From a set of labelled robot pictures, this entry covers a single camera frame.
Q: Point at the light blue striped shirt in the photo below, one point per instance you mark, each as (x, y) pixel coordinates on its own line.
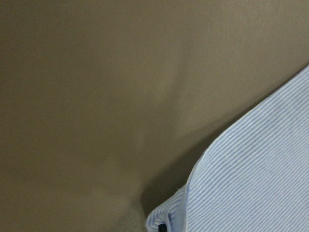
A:
(254, 177)

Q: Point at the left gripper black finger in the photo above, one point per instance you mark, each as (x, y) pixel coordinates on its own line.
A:
(162, 228)

